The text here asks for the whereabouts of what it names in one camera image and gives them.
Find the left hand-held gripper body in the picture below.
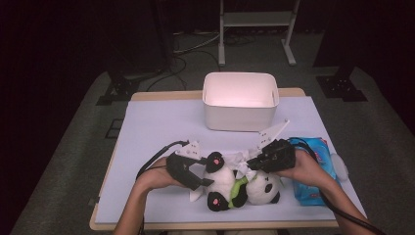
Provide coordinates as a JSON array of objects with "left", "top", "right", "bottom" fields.
[{"left": 165, "top": 140, "right": 203, "bottom": 192}]

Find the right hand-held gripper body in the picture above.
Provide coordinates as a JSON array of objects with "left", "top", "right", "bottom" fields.
[{"left": 258, "top": 118, "right": 298, "bottom": 174}]

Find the white wet wipe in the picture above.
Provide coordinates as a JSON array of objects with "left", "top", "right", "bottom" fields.
[{"left": 224, "top": 150, "right": 259, "bottom": 181}]

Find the panda plush toy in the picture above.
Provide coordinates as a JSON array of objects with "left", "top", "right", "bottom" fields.
[{"left": 189, "top": 151, "right": 282, "bottom": 212}]

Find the blue wet wipe packet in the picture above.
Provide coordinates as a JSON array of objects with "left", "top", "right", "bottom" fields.
[{"left": 288, "top": 136, "right": 349, "bottom": 207}]

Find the white plastic bin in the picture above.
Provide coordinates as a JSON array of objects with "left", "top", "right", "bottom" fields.
[{"left": 202, "top": 71, "right": 280, "bottom": 133}]

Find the person's left hand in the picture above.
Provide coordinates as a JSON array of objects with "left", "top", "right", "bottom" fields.
[{"left": 136, "top": 157, "right": 187, "bottom": 195}]

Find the person's right hand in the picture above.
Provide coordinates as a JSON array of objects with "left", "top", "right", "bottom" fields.
[{"left": 278, "top": 149, "right": 330, "bottom": 190}]

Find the pale lilac table mat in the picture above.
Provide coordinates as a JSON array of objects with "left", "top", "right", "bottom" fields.
[{"left": 95, "top": 96, "right": 366, "bottom": 224}]

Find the black stand with flat base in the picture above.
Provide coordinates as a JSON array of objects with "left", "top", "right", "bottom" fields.
[{"left": 312, "top": 0, "right": 368, "bottom": 102}]

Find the black stand with splayed base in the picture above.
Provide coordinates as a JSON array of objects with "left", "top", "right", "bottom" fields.
[{"left": 96, "top": 0, "right": 174, "bottom": 106}]

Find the left hand-held gripper cable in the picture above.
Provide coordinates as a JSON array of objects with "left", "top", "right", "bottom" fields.
[{"left": 135, "top": 140, "right": 190, "bottom": 180}]

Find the hand-held gripper cable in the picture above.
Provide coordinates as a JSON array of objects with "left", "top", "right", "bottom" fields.
[
  {"left": 135, "top": 140, "right": 190, "bottom": 180},
  {"left": 288, "top": 137, "right": 387, "bottom": 235}
]

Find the right hand-held gripper cable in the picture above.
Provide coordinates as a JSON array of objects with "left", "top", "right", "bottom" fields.
[{"left": 288, "top": 137, "right": 387, "bottom": 235}]

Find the black floor cable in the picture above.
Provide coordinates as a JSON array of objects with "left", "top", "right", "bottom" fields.
[{"left": 146, "top": 48, "right": 223, "bottom": 92}]

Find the white floor cable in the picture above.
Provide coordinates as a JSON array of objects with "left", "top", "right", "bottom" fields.
[{"left": 172, "top": 29, "right": 226, "bottom": 55}]

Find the white metal stand frame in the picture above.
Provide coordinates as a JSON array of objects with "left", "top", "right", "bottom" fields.
[{"left": 217, "top": 0, "right": 301, "bottom": 68}]

